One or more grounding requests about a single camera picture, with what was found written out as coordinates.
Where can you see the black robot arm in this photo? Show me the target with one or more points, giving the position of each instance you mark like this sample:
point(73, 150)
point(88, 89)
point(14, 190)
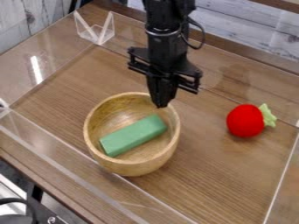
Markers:
point(168, 15)

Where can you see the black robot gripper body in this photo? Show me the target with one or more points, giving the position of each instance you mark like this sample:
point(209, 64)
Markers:
point(162, 59)

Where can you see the green foam stick block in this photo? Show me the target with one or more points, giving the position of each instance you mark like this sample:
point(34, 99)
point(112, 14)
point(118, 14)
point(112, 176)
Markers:
point(130, 136)

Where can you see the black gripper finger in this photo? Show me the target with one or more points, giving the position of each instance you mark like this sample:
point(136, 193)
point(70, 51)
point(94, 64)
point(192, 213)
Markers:
point(169, 88)
point(153, 88)

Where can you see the brown wooden bowl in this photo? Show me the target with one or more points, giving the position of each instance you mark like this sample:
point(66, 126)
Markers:
point(112, 114)

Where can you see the clear acrylic corner bracket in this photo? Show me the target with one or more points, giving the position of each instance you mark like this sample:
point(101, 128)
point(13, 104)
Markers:
point(94, 33)

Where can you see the red plush strawberry toy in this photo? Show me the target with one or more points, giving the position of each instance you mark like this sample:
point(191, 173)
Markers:
point(248, 119)

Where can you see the black table frame leg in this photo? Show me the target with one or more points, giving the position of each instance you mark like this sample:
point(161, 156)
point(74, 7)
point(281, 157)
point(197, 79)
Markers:
point(20, 210)

